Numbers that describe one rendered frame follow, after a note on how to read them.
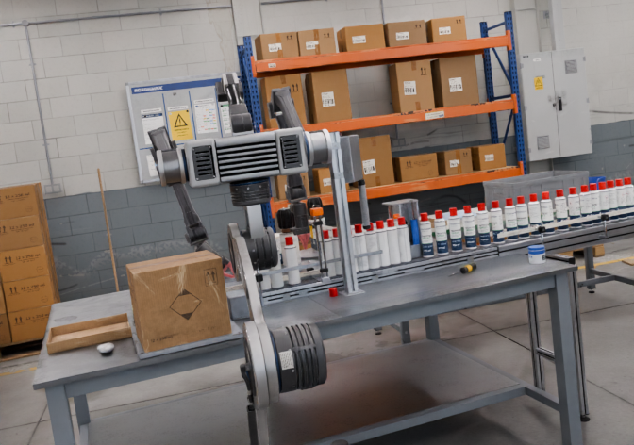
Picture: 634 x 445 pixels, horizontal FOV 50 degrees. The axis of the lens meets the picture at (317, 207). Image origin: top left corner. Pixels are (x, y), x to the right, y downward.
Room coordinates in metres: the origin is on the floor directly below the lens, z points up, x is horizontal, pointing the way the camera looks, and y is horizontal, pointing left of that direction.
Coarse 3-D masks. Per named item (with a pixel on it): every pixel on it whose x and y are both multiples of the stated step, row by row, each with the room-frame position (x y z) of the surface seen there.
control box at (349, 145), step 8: (344, 136) 2.83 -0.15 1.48; (352, 136) 2.81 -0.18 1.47; (344, 144) 2.76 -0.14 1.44; (352, 144) 2.79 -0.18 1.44; (344, 152) 2.76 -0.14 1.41; (352, 152) 2.77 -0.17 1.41; (344, 160) 2.76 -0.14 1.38; (352, 160) 2.76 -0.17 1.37; (360, 160) 2.91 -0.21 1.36; (344, 168) 2.76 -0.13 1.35; (352, 168) 2.75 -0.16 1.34; (360, 168) 2.89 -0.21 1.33; (344, 176) 2.76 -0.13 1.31; (352, 176) 2.75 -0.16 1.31; (360, 176) 2.87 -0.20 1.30
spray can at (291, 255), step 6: (288, 240) 2.83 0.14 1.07; (288, 246) 2.83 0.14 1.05; (294, 246) 2.84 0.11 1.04; (288, 252) 2.82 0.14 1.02; (294, 252) 2.83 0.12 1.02; (288, 258) 2.83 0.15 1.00; (294, 258) 2.83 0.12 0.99; (288, 264) 2.83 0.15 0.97; (294, 264) 2.82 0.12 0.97; (294, 270) 2.82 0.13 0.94; (288, 276) 2.84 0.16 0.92; (294, 276) 2.82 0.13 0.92; (294, 282) 2.82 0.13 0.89; (300, 282) 2.84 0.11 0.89
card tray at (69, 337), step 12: (72, 324) 2.68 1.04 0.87; (84, 324) 2.70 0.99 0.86; (96, 324) 2.71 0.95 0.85; (108, 324) 2.73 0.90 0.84; (120, 324) 2.71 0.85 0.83; (48, 336) 2.52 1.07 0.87; (60, 336) 2.65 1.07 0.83; (72, 336) 2.62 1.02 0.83; (84, 336) 2.46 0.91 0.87; (96, 336) 2.47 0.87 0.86; (108, 336) 2.48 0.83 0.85; (120, 336) 2.49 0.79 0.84; (48, 348) 2.41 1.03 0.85; (60, 348) 2.43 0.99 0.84; (72, 348) 2.44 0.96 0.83
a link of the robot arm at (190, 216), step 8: (152, 152) 2.79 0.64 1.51; (176, 184) 2.75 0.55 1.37; (176, 192) 2.74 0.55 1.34; (184, 192) 2.74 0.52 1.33; (184, 200) 2.73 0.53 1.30; (184, 208) 2.72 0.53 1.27; (192, 208) 2.72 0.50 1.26; (184, 216) 2.71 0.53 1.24; (192, 216) 2.71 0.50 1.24; (192, 224) 2.71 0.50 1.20; (200, 224) 2.70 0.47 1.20; (192, 232) 2.69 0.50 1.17; (200, 232) 2.69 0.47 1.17; (192, 240) 2.69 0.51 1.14
